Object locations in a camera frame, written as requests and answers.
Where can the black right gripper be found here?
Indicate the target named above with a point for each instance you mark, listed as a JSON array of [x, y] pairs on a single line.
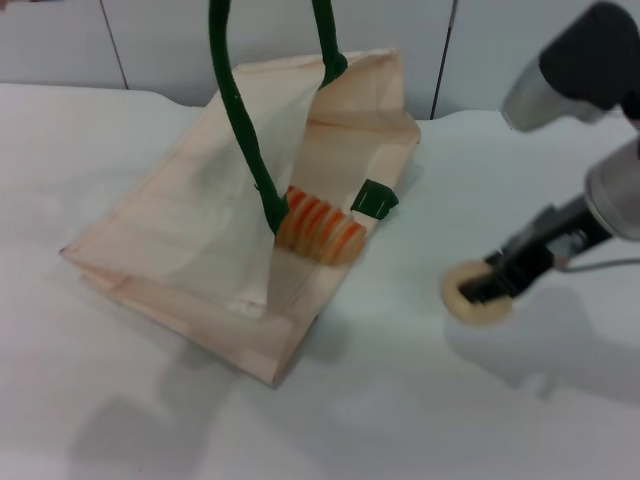
[[550, 240]]

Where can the round beige egg yolk pastry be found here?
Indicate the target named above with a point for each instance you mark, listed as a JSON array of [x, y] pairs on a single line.
[[475, 310]]

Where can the orange striped bread loaf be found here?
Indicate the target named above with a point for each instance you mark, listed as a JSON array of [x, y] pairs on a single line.
[[322, 232]]

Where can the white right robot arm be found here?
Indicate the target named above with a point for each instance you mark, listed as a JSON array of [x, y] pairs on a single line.
[[600, 150]]

